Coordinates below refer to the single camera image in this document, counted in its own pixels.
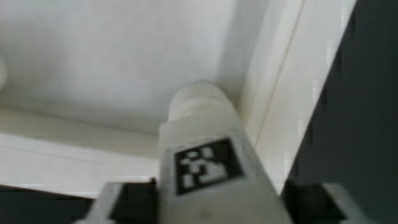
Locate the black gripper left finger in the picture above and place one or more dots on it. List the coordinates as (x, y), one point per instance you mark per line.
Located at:
(127, 204)

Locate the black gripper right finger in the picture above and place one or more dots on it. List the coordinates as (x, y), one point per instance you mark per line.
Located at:
(323, 205)

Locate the white square tabletop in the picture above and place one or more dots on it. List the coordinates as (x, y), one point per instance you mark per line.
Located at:
(101, 55)

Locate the white L-shaped obstacle fence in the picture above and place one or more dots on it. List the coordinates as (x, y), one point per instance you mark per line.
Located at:
(69, 169)

